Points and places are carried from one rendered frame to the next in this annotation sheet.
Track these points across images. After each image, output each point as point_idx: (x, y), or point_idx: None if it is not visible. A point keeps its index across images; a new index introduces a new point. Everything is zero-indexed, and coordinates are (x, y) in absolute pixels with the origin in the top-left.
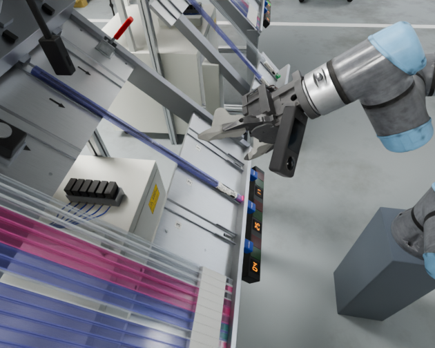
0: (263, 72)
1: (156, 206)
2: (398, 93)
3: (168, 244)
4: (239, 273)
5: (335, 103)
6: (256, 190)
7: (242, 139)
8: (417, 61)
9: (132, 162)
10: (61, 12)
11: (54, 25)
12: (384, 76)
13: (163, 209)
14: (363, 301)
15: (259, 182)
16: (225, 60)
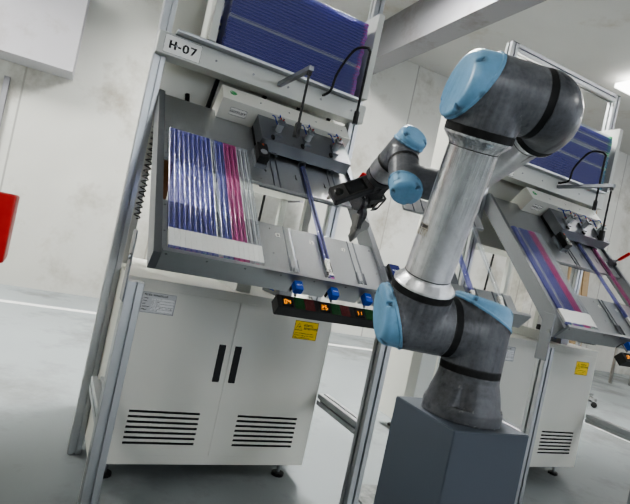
0: (485, 296)
1: (302, 341)
2: (394, 152)
3: (262, 229)
4: (271, 268)
5: (376, 165)
6: (358, 309)
7: (387, 281)
8: (401, 134)
9: None
10: (336, 161)
11: (330, 166)
12: (391, 144)
13: (280, 226)
14: None
15: (370, 315)
16: (454, 272)
